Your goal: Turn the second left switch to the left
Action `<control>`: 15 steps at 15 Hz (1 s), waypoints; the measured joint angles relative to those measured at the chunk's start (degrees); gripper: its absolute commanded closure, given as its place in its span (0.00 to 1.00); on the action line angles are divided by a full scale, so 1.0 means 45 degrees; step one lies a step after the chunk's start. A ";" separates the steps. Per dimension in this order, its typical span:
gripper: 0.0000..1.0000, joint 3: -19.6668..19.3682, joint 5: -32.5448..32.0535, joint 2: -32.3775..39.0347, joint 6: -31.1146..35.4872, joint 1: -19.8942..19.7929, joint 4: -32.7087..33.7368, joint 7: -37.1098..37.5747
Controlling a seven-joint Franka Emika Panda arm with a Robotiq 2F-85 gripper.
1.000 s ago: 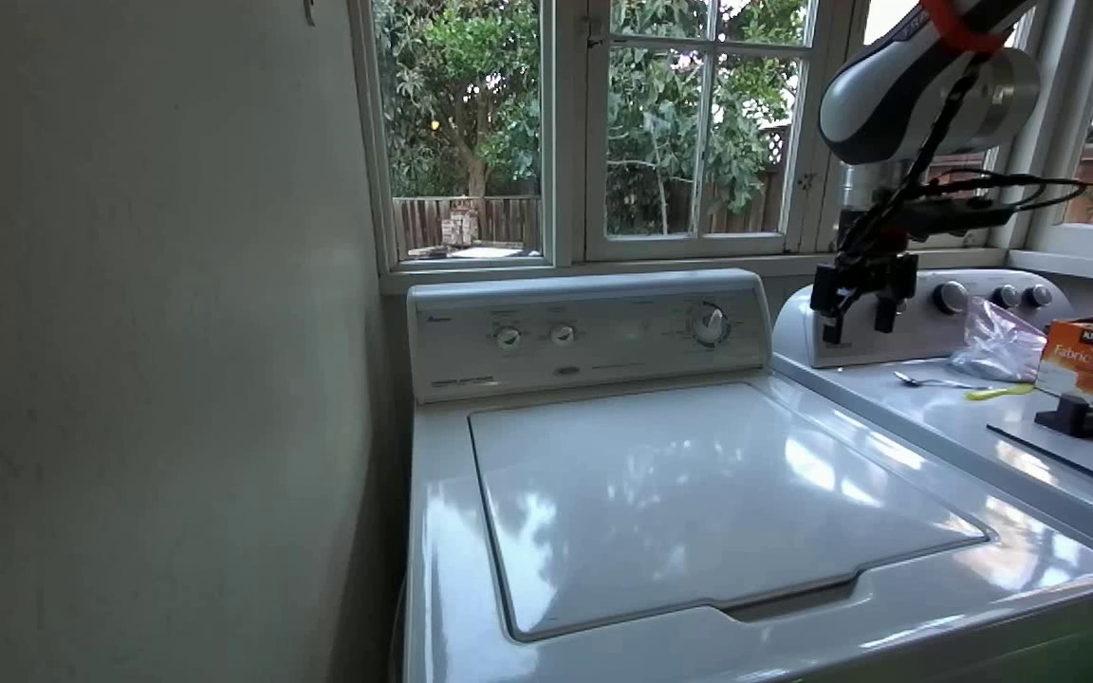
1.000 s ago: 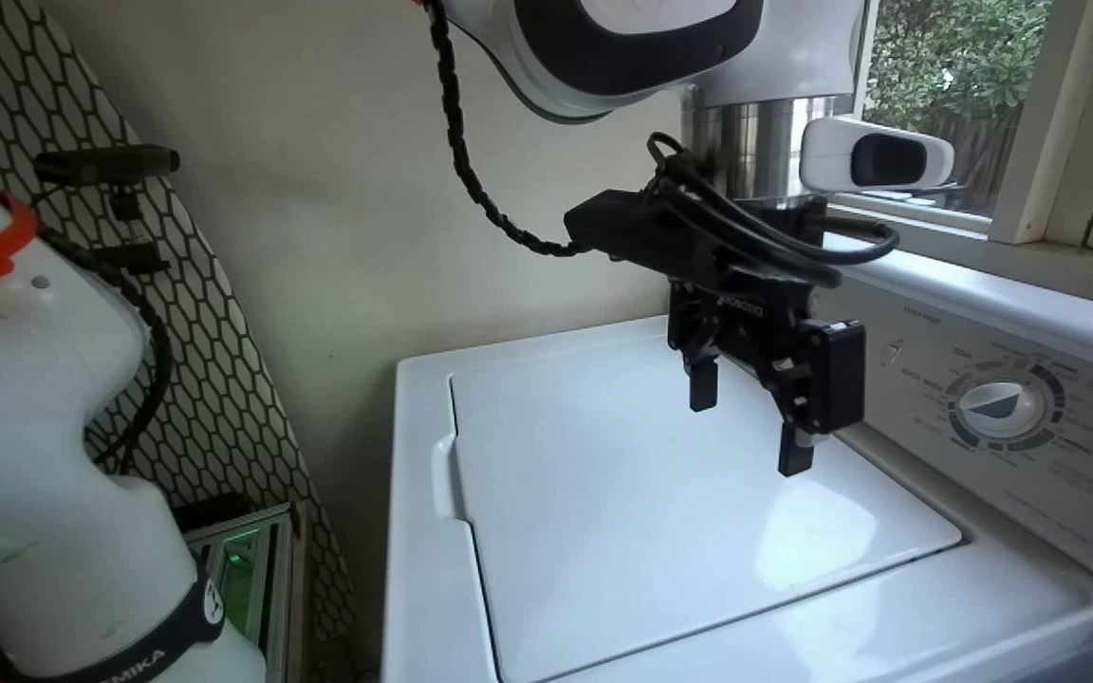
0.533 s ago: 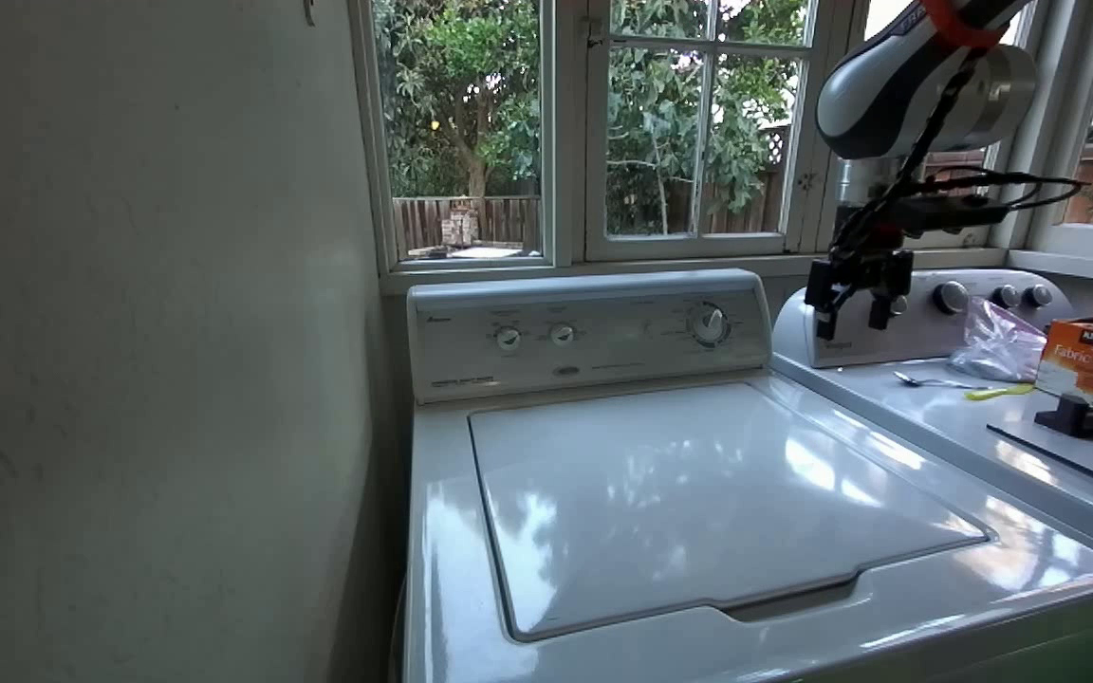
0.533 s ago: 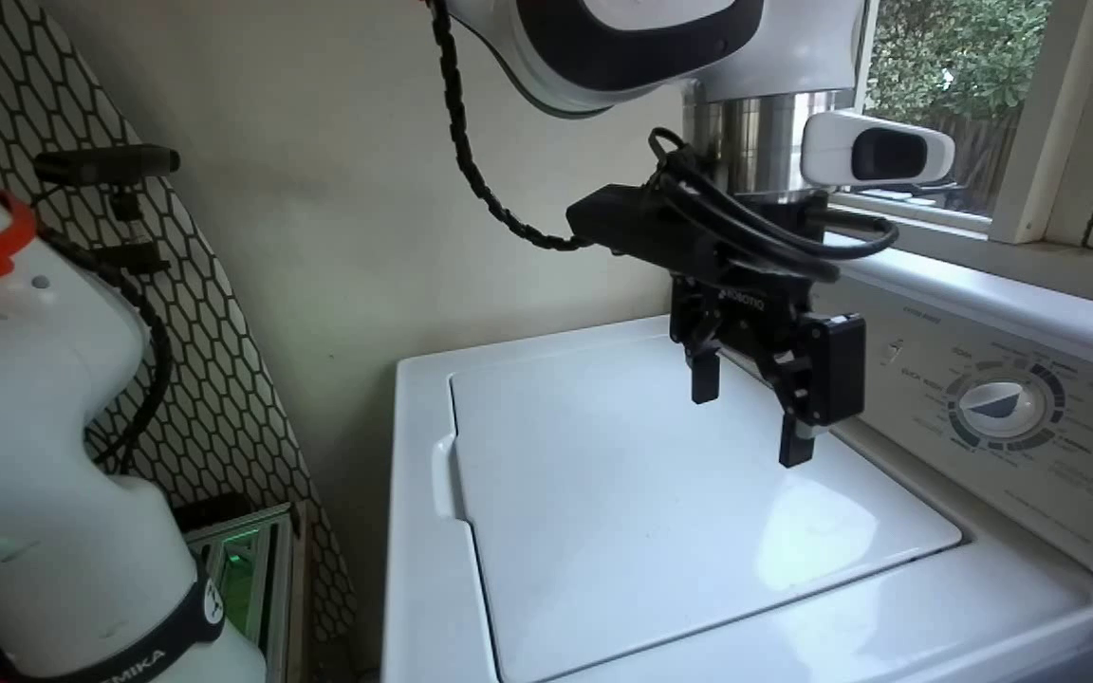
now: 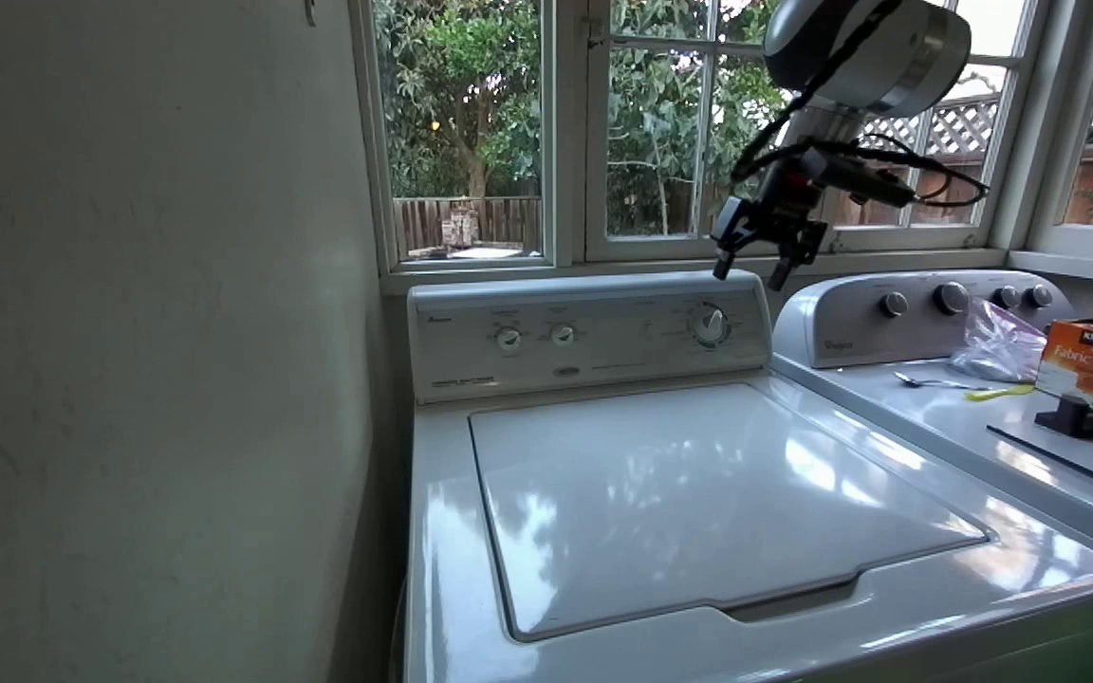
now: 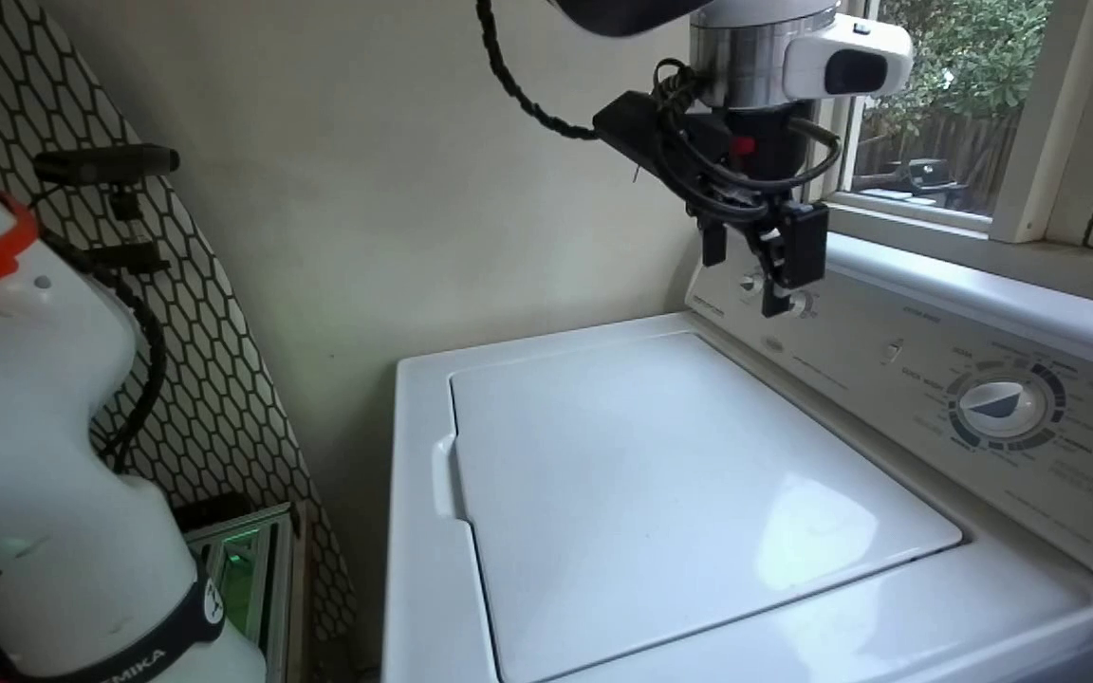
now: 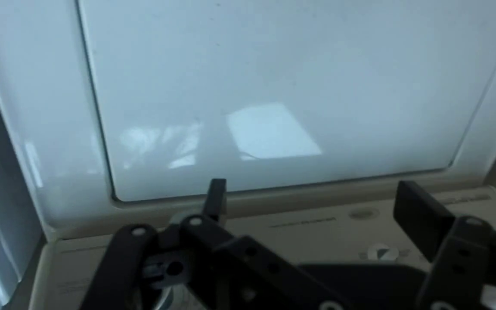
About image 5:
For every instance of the green tree outside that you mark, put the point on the green tree outside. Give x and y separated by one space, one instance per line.
455 88

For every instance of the lattice fence outside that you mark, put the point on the lattice fence outside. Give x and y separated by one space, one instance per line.
951 127

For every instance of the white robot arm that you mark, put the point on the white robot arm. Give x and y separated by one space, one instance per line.
873 59

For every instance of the white washing machine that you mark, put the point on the white washing machine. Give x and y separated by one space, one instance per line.
444 532

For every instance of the white dryer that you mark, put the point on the white dryer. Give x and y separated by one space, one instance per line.
928 418

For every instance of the white washer lid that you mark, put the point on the white washer lid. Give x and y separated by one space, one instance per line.
701 505

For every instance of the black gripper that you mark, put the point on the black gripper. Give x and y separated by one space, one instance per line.
780 201

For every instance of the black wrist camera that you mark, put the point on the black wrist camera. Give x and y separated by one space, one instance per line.
873 184

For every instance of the yellow small item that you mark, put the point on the yellow small item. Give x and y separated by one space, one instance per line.
1000 392

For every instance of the small washer knob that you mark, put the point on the small washer knob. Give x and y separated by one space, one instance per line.
511 338
563 336

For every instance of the large washer dial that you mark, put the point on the large washer dial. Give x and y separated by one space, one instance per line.
711 325

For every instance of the small white plastic piece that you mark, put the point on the small white plastic piece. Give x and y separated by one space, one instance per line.
917 376

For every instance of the dark dryer knob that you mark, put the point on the dark dryer knob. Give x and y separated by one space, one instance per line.
1008 299
1036 299
951 299
894 304

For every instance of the wooden fence outside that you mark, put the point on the wooden fence outside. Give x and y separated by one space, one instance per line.
418 222

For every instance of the clear plastic bag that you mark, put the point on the clear plastic bag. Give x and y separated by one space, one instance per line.
997 338

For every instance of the small wall hook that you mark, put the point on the small wall hook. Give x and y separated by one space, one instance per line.
307 10

